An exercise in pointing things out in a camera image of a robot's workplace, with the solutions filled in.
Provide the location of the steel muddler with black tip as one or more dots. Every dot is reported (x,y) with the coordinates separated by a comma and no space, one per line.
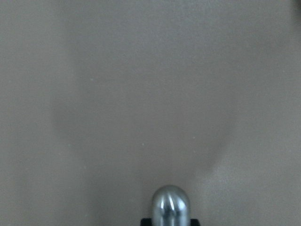
(170,206)

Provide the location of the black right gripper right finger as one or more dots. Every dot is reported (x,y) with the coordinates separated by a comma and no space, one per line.
(194,222)

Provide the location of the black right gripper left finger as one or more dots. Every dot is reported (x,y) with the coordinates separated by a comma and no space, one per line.
(146,222)

